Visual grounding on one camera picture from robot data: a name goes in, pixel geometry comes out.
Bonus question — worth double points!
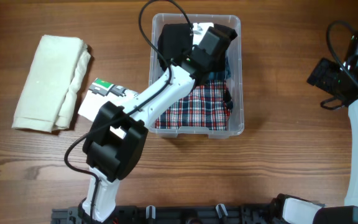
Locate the blue denim jeans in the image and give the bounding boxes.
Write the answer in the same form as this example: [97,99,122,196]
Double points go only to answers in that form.
[208,56,232,81]

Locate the red navy plaid shirt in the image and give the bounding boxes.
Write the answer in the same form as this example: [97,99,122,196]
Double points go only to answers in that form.
[155,80,234,131]

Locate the black garment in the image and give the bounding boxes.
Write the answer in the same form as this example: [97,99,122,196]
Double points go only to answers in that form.
[157,24,237,86]

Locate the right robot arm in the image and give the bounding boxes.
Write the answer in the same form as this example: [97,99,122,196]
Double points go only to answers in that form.
[270,31,358,223]

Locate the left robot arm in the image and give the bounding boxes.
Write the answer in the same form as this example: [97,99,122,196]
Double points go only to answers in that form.
[79,25,237,223]

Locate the clear plastic storage container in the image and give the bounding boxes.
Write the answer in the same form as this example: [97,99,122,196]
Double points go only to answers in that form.
[149,13,244,139]

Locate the white printed t-shirt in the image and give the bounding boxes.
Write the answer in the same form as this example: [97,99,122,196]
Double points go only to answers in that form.
[78,78,138,122]

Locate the folded cream white cloth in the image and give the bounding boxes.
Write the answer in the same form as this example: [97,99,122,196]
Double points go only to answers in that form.
[12,35,91,133]

